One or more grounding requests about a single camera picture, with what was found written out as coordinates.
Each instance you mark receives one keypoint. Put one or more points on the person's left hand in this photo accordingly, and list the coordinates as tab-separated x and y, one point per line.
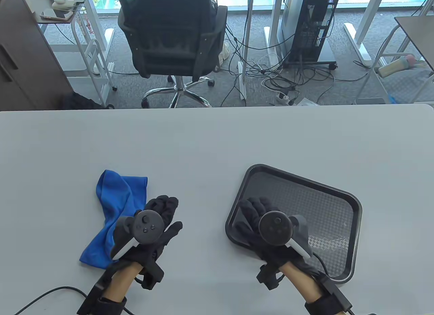
162	206

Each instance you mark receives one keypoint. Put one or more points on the person's right hand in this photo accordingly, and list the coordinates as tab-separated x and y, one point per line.
252	213

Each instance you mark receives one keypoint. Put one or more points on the blue rectangular towel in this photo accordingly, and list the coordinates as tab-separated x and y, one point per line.
115	196

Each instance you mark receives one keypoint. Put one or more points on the black plastic tray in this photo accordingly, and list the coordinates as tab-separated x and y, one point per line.
322	209

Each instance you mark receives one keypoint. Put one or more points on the person's left forearm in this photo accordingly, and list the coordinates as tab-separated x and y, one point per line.
123	279

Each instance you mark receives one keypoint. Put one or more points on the black right hand controller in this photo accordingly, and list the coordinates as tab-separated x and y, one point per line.
275	228

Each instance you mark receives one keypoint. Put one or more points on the white power strip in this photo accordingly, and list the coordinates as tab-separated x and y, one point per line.
281	98

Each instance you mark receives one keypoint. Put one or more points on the black bag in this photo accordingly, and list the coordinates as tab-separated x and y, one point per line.
79	103

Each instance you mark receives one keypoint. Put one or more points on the white metal side table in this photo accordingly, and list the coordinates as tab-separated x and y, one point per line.
101	87

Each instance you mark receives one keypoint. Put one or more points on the white shoe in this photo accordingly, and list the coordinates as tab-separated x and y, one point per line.
223	55

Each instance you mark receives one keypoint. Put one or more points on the white metal rack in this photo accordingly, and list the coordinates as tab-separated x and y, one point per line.
371	100

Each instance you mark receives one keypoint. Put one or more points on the white desk leg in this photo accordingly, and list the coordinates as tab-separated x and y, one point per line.
271	47
249	23
357	43

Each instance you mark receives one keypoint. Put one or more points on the black office chair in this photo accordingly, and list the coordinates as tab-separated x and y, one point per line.
169	33

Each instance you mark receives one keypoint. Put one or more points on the grey wheeled computer stand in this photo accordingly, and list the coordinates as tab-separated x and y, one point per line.
327	53

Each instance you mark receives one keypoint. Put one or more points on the black computer tower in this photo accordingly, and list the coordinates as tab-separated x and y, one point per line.
312	23

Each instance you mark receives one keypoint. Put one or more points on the pale blue cloth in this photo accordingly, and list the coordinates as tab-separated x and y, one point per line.
410	87

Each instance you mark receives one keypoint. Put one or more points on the pastel plush toy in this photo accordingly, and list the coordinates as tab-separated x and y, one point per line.
393	68

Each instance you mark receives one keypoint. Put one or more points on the brown cabinet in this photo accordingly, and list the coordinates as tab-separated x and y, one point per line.
23	57

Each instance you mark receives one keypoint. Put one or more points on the smartphone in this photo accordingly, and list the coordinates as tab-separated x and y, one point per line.
56	14

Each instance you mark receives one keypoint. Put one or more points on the cream rounded gadget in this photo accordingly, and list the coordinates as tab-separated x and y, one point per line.
62	2

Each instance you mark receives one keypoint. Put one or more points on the dark brown table top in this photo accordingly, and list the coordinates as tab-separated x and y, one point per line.
418	33

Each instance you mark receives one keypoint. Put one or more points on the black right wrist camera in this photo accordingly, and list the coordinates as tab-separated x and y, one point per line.
269	277

